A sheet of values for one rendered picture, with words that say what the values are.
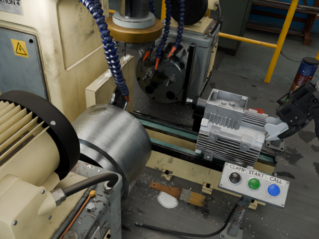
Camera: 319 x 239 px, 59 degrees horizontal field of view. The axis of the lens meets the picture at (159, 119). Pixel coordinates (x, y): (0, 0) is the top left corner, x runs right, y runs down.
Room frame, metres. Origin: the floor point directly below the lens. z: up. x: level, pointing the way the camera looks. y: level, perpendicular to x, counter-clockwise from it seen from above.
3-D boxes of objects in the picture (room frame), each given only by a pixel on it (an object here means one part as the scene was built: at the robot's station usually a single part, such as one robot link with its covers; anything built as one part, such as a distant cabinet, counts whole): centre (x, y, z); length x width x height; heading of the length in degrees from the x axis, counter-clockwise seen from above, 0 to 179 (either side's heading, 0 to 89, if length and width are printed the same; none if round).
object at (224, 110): (0.78, -0.21, 1.11); 0.12 x 0.11 x 0.07; 72
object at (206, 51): (1.43, -0.11, 0.99); 0.35 x 0.31 x 0.37; 163
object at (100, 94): (0.91, 0.22, 0.97); 0.30 x 0.11 x 0.34; 163
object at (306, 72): (0.99, -0.53, 1.19); 0.06 x 0.06 x 0.04
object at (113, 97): (0.89, 0.16, 1.01); 0.15 x 0.02 x 0.15; 163
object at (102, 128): (0.52, 0.17, 1.04); 0.37 x 0.25 x 0.25; 163
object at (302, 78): (0.99, -0.53, 1.14); 0.06 x 0.06 x 0.04
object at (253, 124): (0.76, -0.25, 1.01); 0.20 x 0.19 x 0.19; 72
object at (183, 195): (0.66, -0.09, 0.80); 0.21 x 0.05 x 0.01; 75
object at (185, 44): (1.18, -0.03, 1.04); 0.41 x 0.25 x 0.25; 163
